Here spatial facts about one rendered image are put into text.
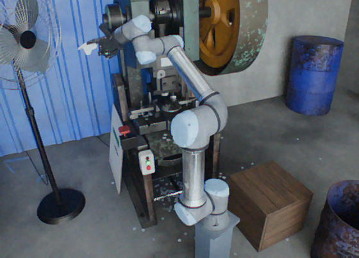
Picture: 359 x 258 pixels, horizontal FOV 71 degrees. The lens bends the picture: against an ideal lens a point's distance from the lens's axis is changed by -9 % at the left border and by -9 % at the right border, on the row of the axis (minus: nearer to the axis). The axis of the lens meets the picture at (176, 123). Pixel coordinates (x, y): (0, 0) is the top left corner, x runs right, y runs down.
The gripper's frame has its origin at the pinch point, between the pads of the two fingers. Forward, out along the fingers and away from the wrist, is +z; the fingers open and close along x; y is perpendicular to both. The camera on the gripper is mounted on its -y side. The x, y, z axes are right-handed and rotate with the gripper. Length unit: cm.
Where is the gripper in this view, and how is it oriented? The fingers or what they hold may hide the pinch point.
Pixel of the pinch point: (90, 51)
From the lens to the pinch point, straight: 138.3
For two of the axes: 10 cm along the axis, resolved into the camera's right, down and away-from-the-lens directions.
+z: -8.1, 2.5, 5.3
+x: 5.4, -0.2, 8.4
